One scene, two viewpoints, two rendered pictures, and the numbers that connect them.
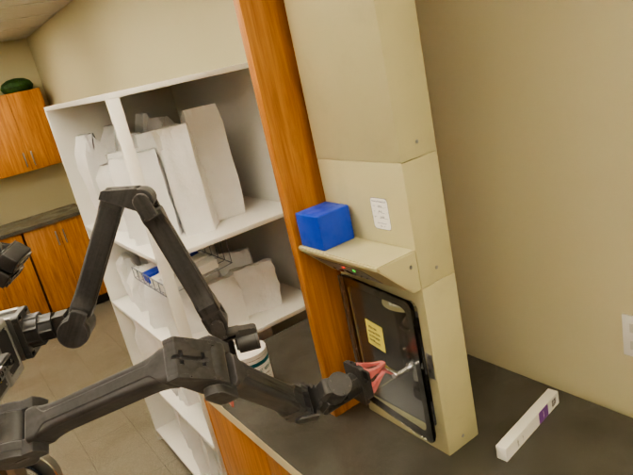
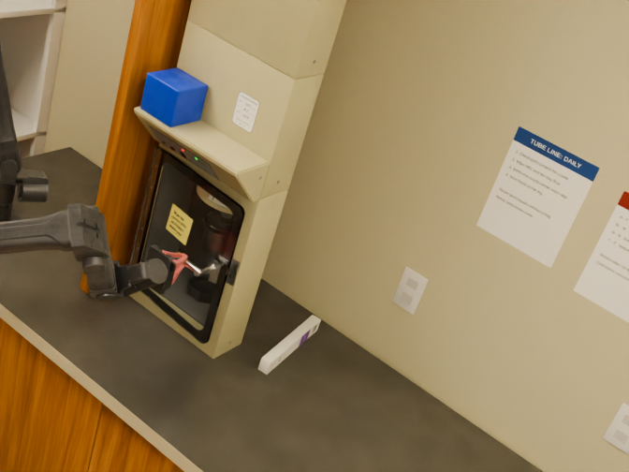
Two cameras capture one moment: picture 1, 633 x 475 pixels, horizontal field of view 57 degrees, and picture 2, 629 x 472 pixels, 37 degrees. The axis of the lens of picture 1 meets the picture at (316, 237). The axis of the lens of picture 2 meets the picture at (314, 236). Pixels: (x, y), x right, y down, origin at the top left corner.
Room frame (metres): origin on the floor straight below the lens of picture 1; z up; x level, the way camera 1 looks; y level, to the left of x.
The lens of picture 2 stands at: (-0.45, 0.62, 2.41)
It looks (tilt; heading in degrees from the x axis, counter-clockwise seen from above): 29 degrees down; 329
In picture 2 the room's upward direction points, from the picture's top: 18 degrees clockwise
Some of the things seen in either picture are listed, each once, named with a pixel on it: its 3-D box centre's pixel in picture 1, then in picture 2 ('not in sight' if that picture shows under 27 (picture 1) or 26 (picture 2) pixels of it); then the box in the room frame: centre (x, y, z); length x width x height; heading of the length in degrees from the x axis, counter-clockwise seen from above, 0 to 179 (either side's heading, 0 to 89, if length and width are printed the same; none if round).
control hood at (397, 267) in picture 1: (355, 266); (197, 154); (1.35, -0.08, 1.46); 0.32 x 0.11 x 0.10; 32
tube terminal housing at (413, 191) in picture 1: (417, 287); (234, 186); (1.44, -0.23, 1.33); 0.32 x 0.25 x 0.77; 32
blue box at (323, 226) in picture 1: (324, 225); (174, 96); (1.43, -0.03, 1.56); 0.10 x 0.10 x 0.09; 32
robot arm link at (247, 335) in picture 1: (235, 332); (21, 176); (1.47, 0.27, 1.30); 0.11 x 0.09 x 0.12; 96
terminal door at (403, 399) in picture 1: (385, 355); (182, 247); (1.36, -0.11, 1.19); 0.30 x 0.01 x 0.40; 27
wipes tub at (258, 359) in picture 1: (251, 368); not in sight; (1.78, 0.31, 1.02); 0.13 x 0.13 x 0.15
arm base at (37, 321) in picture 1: (40, 328); not in sight; (1.43, 0.75, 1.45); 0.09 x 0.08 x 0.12; 6
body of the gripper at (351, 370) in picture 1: (348, 386); (150, 272); (1.24, 0.00, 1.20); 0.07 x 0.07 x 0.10; 32
